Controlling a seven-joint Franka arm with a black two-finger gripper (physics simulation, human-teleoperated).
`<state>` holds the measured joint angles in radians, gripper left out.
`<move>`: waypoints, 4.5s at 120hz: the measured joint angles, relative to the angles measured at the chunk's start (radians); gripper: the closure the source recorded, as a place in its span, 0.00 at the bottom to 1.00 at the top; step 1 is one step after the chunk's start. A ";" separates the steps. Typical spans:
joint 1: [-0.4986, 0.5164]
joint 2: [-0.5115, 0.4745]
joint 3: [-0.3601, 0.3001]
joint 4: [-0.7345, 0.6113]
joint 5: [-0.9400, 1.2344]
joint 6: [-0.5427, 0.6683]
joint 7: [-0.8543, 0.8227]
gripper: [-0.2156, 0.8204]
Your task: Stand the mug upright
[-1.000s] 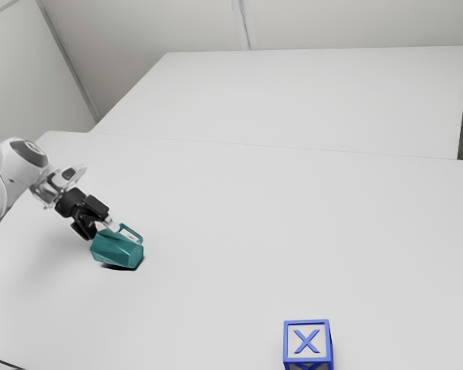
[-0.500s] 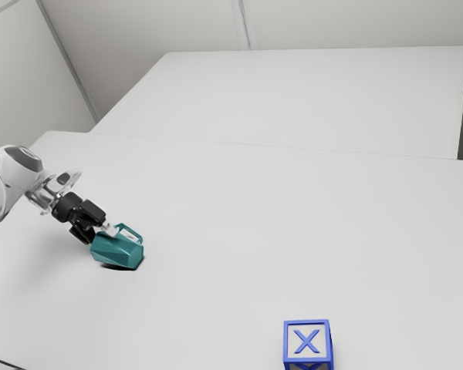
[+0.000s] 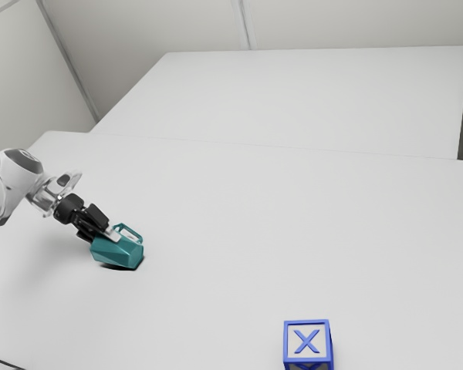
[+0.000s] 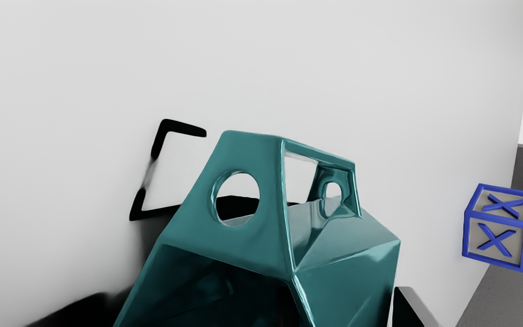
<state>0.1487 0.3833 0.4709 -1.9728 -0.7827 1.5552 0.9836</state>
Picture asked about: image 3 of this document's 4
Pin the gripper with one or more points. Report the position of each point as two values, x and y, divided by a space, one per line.
68 210

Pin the teal faceted mug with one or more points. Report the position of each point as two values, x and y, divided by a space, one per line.
117 250

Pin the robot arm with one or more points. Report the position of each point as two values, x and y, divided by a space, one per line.
11 181

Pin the blue letter block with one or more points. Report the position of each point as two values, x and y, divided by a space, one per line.
308 344

